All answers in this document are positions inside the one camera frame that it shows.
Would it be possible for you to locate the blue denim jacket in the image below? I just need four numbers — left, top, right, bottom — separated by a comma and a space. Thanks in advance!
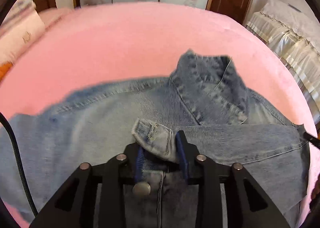
9, 51, 310, 227

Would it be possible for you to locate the cream ruffled covered furniture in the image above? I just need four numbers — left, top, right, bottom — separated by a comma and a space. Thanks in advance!
246, 0, 319, 124

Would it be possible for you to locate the pink bed sheet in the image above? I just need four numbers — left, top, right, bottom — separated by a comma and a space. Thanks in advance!
1, 3, 318, 227

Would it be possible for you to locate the pink flower pillow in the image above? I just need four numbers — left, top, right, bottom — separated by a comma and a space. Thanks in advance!
1, 12, 46, 65

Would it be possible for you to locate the dark wooden headboard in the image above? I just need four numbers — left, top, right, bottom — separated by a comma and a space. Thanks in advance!
33, 0, 57, 13

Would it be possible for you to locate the striped folded blanket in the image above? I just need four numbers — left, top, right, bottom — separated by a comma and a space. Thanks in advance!
1, 0, 37, 29

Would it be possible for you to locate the black cable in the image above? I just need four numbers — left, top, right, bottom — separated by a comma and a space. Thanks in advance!
0, 112, 39, 217

